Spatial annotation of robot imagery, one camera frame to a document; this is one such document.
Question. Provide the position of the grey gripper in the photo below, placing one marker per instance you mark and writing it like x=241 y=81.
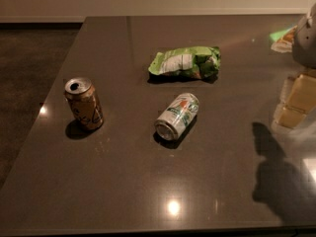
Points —
x=305 y=44

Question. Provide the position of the white green 7up can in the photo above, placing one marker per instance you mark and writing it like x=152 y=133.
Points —
x=177 y=117

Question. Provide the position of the orange gold soda can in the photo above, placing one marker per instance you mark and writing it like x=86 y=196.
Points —
x=84 y=103

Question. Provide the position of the green orange snack bag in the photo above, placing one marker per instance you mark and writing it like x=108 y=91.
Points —
x=282 y=41

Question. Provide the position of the green chip bag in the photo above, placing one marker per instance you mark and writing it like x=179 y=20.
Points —
x=195 y=62

